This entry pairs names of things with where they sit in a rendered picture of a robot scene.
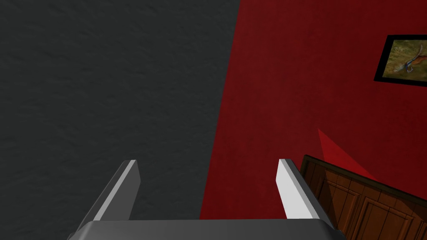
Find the black framed picture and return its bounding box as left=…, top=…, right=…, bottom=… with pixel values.
left=373, top=34, right=427, bottom=87

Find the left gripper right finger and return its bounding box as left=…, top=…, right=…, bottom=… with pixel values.
left=275, top=158, right=329, bottom=220

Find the brown wooden door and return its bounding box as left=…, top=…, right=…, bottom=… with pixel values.
left=299, top=154, right=427, bottom=240

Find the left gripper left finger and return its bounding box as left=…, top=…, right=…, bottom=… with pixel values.
left=93, top=160, right=141, bottom=221

